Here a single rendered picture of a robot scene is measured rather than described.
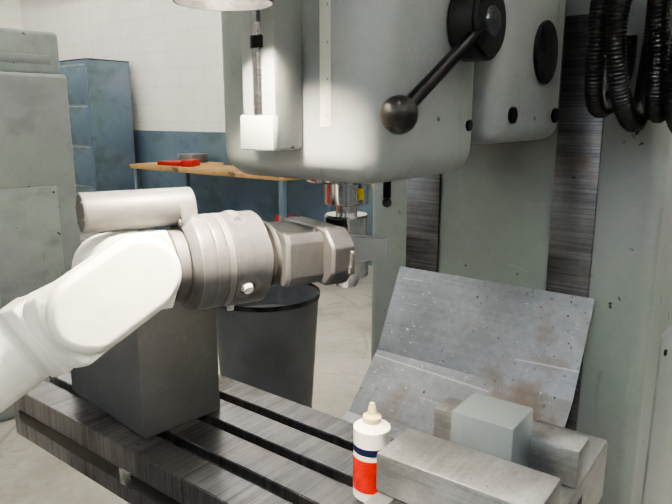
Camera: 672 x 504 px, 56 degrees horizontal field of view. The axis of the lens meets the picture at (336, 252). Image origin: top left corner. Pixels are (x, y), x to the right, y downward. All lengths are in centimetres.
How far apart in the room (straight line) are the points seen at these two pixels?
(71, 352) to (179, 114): 713
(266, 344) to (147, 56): 589
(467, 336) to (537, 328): 11
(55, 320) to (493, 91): 46
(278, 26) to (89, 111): 731
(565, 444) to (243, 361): 208
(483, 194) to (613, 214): 19
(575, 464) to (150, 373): 51
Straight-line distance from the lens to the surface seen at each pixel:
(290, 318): 255
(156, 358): 85
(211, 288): 55
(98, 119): 787
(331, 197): 64
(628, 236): 92
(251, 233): 57
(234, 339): 261
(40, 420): 106
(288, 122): 55
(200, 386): 90
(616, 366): 97
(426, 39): 58
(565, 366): 94
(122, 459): 89
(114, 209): 55
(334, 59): 55
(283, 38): 55
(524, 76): 73
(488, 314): 99
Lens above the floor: 137
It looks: 12 degrees down
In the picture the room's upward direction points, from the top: straight up
